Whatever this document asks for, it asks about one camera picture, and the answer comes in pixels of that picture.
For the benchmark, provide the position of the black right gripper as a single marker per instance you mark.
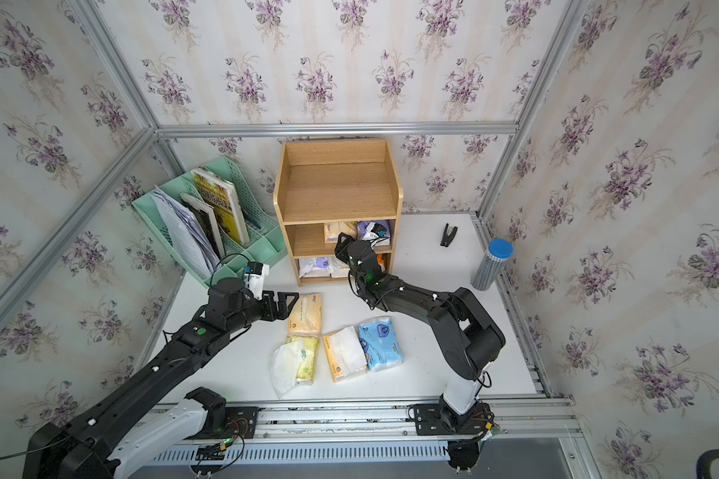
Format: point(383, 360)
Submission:
point(344, 247)

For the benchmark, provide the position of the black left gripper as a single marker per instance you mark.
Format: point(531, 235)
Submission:
point(282, 311)

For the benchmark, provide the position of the pale orange tissue pack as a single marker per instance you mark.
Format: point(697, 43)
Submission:
point(306, 316)
point(333, 230)

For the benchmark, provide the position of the purple bear tissue pack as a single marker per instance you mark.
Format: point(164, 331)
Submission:
point(376, 232)

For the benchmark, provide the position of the yellow green tissue pack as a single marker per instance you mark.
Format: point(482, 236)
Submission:
point(294, 363)

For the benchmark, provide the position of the orange flower tissue pack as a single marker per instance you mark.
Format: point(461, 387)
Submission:
point(344, 354)

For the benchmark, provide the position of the light blue tissue pack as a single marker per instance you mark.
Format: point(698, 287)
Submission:
point(380, 345)

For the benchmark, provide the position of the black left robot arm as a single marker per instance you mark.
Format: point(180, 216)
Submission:
point(89, 445)

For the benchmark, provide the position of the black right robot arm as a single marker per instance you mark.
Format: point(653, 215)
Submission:
point(467, 335)

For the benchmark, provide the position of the white yellow tissue pack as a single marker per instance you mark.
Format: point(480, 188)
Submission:
point(338, 269)

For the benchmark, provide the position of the white purple tissue pack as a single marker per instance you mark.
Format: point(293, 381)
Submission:
point(315, 267)

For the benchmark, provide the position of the wooden three-tier shelf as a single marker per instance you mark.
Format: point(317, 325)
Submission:
point(328, 181)

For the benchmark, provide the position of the white papers in organizer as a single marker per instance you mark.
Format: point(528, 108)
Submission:
point(186, 234)

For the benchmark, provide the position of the black stapler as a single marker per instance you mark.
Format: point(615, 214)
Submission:
point(449, 234)

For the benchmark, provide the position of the grey bound book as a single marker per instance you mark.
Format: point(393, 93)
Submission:
point(206, 218)

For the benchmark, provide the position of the yellow cover book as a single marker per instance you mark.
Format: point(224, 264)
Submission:
point(222, 196)

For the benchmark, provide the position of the blue capped striped cylinder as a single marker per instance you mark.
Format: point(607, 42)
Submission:
point(498, 252)

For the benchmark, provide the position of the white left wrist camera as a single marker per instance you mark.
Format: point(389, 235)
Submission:
point(254, 276)

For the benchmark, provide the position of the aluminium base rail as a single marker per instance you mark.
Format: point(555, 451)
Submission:
point(332, 432)

